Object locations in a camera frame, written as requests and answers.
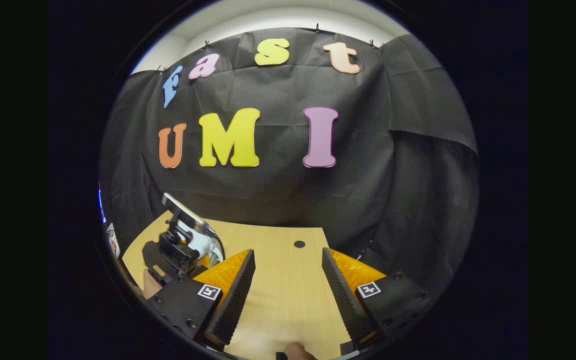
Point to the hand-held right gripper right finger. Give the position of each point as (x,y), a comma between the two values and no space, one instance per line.
(345,300)

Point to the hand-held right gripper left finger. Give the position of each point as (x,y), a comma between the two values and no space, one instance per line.
(233,305)

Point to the white printed sheet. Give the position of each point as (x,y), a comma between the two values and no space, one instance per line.
(112,240)

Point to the black backdrop cloth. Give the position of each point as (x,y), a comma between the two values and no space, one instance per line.
(278,200)

